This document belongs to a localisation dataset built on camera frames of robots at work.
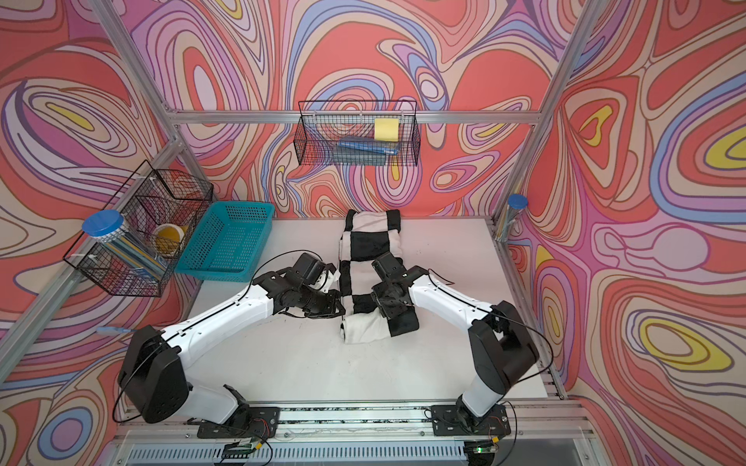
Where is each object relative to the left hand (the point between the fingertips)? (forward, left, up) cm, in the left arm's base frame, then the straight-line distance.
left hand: (349, 312), depth 79 cm
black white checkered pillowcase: (+38, -4, -10) cm, 40 cm away
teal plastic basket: (+37, +50, -12) cm, 64 cm away
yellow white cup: (+10, +44, +19) cm, 49 cm away
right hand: (+4, -7, -6) cm, 10 cm away
